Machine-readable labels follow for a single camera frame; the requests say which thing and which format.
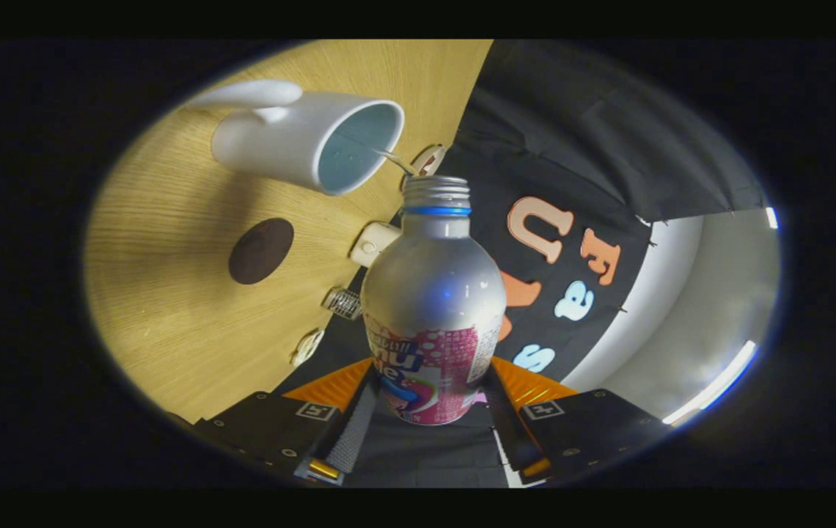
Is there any ceiling light strip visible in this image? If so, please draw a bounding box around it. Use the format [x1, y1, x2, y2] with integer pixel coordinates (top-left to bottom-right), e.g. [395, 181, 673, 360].
[662, 340, 758, 428]

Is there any wire mesh utensil holder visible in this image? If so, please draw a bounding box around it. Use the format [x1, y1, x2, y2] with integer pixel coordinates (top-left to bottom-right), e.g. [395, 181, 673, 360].
[323, 287, 364, 321]

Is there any white round plate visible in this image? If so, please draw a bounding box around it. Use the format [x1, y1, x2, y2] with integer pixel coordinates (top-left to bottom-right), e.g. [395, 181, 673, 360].
[401, 144, 448, 178]

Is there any dark brown round coaster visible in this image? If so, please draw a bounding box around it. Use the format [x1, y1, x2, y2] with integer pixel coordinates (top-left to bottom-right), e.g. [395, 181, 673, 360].
[228, 217, 295, 285]

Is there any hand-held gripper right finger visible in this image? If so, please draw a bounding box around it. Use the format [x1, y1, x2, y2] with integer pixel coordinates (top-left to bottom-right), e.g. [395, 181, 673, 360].
[488, 357, 672, 486]

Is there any black backdrop cloth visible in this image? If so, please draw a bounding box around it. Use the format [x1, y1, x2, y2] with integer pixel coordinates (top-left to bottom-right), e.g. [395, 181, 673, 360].
[271, 40, 767, 488]

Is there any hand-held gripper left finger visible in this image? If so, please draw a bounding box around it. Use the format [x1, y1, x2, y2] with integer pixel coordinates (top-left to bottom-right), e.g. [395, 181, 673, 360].
[194, 357, 378, 486]

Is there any white divided tray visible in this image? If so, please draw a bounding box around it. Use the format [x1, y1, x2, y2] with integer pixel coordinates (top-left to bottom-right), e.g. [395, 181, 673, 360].
[290, 329, 326, 368]

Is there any wooden table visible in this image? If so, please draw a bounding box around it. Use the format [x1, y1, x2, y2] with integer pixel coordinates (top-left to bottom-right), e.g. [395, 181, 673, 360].
[83, 40, 494, 425]

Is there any white toaster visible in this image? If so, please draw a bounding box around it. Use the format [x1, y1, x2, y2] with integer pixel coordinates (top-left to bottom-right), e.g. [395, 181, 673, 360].
[349, 222, 402, 268]

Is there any white cup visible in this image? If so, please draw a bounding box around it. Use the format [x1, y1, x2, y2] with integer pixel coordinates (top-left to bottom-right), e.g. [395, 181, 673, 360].
[187, 79, 406, 197]

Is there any silver juice bottle pink label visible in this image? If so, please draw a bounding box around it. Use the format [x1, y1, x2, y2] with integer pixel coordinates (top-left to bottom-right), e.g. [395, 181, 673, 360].
[360, 176, 507, 426]

